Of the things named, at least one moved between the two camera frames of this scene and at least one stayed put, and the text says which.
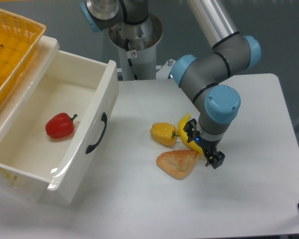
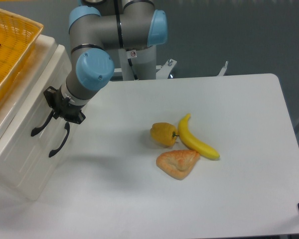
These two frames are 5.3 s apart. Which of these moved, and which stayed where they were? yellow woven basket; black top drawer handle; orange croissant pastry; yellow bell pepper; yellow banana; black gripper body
Moved: black top drawer handle; black gripper body
Stayed: yellow banana; orange croissant pastry; yellow bell pepper; yellow woven basket
